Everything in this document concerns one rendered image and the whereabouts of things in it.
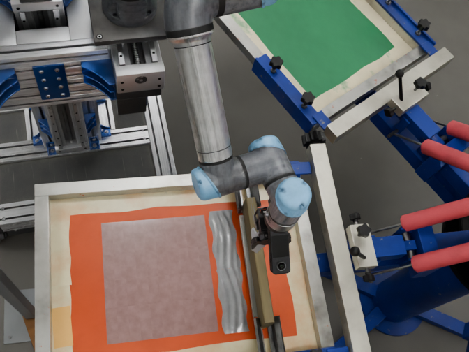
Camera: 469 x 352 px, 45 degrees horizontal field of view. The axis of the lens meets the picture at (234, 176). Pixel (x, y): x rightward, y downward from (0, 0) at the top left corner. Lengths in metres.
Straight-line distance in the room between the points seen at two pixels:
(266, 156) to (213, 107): 0.17
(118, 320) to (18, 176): 1.15
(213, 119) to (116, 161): 1.46
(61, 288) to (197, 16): 0.87
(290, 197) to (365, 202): 1.77
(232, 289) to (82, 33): 0.85
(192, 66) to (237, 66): 2.01
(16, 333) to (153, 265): 1.10
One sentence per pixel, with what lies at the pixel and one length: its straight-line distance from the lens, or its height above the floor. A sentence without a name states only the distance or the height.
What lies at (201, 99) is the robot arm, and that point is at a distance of 1.15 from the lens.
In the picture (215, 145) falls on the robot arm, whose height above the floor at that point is 1.51.
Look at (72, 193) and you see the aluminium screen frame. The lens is 1.69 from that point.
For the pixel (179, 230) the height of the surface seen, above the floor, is 0.95.
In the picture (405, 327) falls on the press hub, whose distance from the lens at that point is 2.83.
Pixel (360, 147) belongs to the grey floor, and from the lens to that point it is 3.07.
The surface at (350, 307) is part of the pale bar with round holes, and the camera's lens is 1.63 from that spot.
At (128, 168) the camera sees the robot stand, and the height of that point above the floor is 0.21.
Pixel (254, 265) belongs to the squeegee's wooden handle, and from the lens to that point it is 1.58.
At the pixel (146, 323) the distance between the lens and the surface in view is 1.61.
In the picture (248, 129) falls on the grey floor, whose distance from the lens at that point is 2.95.
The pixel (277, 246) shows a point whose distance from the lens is 1.36.
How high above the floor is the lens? 2.55
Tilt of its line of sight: 65 degrees down
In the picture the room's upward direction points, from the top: 20 degrees clockwise
